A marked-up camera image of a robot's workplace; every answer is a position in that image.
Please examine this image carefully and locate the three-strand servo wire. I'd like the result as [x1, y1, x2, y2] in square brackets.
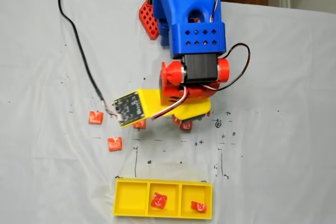
[217, 42, 251, 91]
[151, 87, 190, 120]

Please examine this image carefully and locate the yellow three-compartment box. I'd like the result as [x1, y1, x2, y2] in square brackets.
[112, 178, 213, 220]

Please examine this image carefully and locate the black camera cable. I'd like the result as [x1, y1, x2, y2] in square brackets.
[52, 0, 121, 122]

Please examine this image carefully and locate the white table cloth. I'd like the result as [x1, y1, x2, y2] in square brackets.
[0, 0, 336, 224]

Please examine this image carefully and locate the camera board on yellow mount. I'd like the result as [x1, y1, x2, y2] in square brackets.
[112, 88, 169, 129]

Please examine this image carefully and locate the red candy Starburst lettering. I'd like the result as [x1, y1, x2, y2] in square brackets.
[190, 200, 208, 213]

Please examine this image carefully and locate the red candy droplet S logo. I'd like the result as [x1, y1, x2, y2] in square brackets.
[150, 191, 168, 210]

